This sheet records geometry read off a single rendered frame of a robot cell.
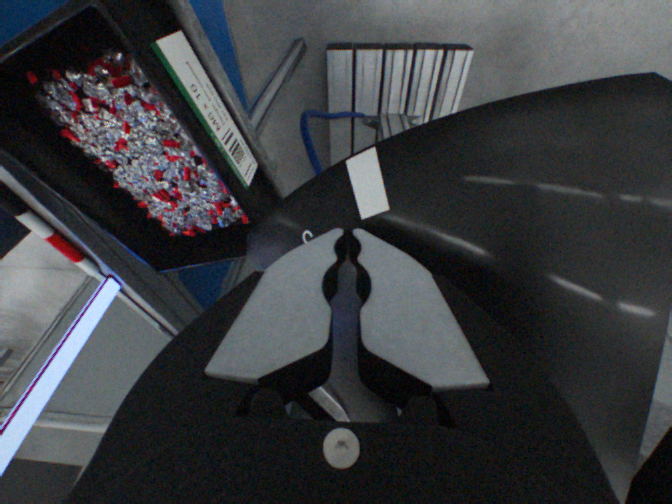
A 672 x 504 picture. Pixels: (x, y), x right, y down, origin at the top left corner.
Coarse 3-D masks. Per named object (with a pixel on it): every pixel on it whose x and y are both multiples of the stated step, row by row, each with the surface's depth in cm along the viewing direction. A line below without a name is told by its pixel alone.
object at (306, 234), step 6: (306, 222) 16; (312, 222) 16; (300, 228) 16; (306, 228) 16; (312, 228) 16; (294, 234) 17; (300, 234) 16; (306, 234) 16; (312, 234) 16; (318, 234) 16; (300, 240) 17; (306, 240) 16
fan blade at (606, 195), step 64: (448, 128) 11; (512, 128) 10; (576, 128) 9; (640, 128) 8; (320, 192) 15; (448, 192) 11; (512, 192) 10; (576, 192) 9; (640, 192) 8; (256, 256) 20; (448, 256) 11; (512, 256) 10; (576, 256) 9; (640, 256) 8; (512, 320) 10; (576, 320) 9; (640, 320) 8; (576, 384) 9; (640, 384) 8
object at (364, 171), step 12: (360, 156) 13; (372, 156) 13; (348, 168) 14; (360, 168) 13; (372, 168) 13; (360, 180) 13; (372, 180) 13; (360, 192) 14; (372, 192) 13; (384, 192) 13; (360, 204) 14; (372, 204) 13; (384, 204) 13
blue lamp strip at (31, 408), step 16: (112, 288) 36; (96, 304) 33; (80, 320) 31; (96, 320) 33; (80, 336) 31; (64, 352) 29; (48, 368) 28; (64, 368) 29; (48, 384) 27; (32, 400) 26; (16, 416) 25; (32, 416) 26; (16, 432) 24; (0, 448) 23; (16, 448) 24; (0, 464) 23
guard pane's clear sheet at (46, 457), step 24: (48, 432) 84; (72, 432) 84; (96, 432) 84; (24, 456) 79; (48, 456) 79; (72, 456) 79; (0, 480) 75; (24, 480) 75; (48, 480) 75; (72, 480) 76
